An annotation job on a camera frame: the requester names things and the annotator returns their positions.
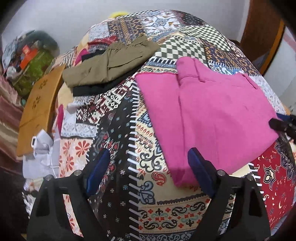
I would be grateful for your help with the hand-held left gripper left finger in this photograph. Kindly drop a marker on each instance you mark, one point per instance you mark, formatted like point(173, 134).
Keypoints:
point(97, 172)

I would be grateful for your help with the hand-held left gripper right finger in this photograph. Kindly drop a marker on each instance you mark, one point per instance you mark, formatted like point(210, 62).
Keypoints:
point(201, 171)

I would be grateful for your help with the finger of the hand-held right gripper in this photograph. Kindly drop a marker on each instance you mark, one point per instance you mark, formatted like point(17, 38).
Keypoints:
point(282, 126)

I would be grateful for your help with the pink pants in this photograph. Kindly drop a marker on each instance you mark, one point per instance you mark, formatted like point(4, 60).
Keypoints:
point(208, 115)

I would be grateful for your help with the olive green pants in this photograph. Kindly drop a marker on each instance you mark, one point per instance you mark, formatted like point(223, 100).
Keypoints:
point(104, 67)

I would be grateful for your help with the white wardrobe sliding door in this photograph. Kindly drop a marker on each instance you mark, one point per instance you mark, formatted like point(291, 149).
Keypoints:
point(286, 69)

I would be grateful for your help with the patchwork printed blanket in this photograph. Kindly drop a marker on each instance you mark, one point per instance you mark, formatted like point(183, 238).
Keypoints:
point(143, 208)

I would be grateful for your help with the black garment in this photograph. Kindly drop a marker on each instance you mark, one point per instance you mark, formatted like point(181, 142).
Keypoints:
point(92, 89)

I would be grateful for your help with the brown wooden door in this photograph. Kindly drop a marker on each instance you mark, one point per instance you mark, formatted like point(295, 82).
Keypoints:
point(259, 30)

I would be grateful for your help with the red patterned cloth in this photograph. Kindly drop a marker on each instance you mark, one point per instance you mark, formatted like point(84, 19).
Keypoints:
point(101, 42)

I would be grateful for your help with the orange box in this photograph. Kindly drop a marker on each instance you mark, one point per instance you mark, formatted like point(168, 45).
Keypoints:
point(27, 56)

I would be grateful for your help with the grey plush pillow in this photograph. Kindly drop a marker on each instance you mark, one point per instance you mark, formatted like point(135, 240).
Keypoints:
point(46, 38)

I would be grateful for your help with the pile of light clothes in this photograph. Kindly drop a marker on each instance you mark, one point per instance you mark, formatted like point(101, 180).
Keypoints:
point(11, 51)

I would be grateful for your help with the yellow curved object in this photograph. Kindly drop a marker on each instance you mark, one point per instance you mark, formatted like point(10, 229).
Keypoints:
point(116, 14)

